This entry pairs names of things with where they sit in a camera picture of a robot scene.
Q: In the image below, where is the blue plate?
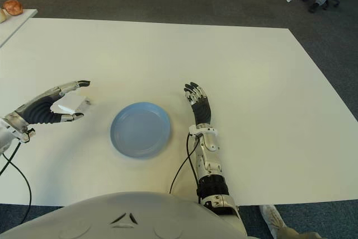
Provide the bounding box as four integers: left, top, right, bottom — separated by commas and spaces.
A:
110, 101, 172, 160

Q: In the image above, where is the white side table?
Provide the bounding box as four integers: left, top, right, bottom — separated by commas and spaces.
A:
0, 8, 39, 48

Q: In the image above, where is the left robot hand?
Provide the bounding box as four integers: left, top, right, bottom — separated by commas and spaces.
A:
4, 80, 92, 133

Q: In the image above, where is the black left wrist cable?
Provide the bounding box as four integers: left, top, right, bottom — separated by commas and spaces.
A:
0, 138, 32, 223

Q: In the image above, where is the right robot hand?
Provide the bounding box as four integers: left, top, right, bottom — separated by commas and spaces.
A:
183, 81, 213, 126

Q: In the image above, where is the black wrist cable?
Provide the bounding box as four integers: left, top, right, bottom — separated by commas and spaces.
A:
0, 138, 32, 223
169, 134, 202, 203

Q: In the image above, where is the khaki trouser leg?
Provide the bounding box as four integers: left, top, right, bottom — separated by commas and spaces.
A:
272, 226, 322, 239

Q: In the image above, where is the reddish brown bread roll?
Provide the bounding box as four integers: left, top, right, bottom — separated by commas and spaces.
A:
2, 0, 23, 16

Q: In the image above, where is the white shoe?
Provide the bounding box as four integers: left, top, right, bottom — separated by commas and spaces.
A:
258, 204, 288, 238

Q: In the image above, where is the white charger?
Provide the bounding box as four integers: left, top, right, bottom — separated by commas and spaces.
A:
57, 95, 92, 114

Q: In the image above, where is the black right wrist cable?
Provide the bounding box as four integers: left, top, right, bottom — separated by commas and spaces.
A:
169, 134, 202, 203

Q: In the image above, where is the silver robot torso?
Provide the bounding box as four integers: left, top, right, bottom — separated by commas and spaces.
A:
0, 191, 247, 239

